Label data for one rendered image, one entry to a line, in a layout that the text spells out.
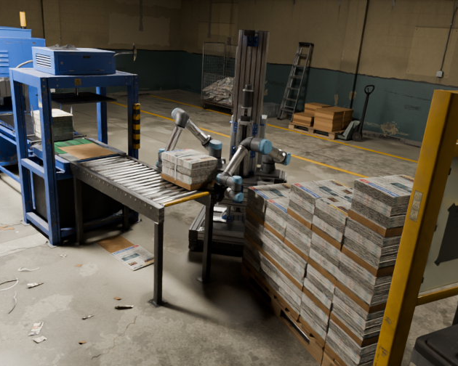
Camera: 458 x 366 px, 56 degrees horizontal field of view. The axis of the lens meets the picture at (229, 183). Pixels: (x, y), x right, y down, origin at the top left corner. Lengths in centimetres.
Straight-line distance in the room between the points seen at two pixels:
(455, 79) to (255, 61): 610
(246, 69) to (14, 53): 336
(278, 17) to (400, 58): 335
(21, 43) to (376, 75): 697
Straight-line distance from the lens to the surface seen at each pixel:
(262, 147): 342
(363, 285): 256
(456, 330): 232
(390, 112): 997
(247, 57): 395
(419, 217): 194
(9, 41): 629
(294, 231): 302
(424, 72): 969
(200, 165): 340
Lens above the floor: 201
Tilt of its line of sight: 19 degrees down
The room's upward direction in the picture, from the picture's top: 4 degrees clockwise
